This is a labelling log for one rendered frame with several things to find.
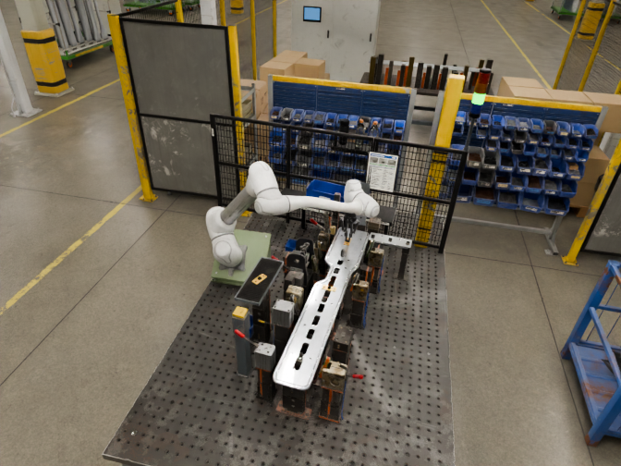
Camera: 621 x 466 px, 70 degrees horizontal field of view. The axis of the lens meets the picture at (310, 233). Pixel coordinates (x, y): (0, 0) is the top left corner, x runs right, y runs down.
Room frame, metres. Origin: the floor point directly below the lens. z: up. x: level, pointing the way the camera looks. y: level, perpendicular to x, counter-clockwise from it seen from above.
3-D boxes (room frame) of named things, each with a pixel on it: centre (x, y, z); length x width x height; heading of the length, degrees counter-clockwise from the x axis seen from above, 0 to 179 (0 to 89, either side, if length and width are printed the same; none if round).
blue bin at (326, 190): (2.92, -0.12, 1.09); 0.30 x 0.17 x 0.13; 68
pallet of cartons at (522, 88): (5.06, -2.74, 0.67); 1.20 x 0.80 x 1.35; 81
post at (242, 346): (1.60, 0.33, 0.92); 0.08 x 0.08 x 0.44; 74
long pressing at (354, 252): (1.96, -0.13, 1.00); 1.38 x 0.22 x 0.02; 164
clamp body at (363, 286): (1.99, -0.31, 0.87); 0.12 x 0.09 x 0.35; 74
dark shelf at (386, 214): (2.90, -0.18, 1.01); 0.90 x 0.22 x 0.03; 74
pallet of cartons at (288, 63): (7.18, 0.31, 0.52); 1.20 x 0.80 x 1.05; 166
